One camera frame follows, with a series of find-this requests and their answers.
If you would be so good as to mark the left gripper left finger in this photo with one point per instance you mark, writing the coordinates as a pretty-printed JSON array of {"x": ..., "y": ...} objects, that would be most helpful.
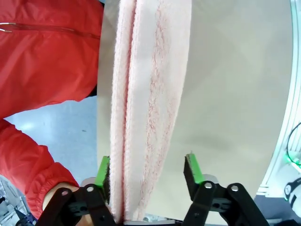
[{"x": 102, "y": 174}]

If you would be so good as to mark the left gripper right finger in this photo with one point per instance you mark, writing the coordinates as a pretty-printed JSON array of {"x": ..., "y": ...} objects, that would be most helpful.
[{"x": 194, "y": 174}]

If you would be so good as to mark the pink towel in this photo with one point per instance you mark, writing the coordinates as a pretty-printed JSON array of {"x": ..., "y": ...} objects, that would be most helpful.
[{"x": 150, "y": 70}]

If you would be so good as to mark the person's right forearm red sleeve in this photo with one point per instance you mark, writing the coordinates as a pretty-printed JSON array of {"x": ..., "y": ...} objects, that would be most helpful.
[{"x": 23, "y": 164}]

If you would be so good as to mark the person's right hand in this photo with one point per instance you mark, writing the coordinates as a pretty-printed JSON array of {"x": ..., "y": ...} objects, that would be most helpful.
[{"x": 53, "y": 191}]

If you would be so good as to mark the blue plastic object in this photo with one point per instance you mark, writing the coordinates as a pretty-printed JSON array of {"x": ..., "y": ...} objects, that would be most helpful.
[{"x": 26, "y": 217}]

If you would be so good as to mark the white device with green light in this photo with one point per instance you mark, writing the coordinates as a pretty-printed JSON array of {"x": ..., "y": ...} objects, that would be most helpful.
[{"x": 292, "y": 190}]

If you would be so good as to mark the person in red jacket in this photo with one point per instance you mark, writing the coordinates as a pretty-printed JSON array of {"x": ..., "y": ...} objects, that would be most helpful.
[{"x": 47, "y": 58}]

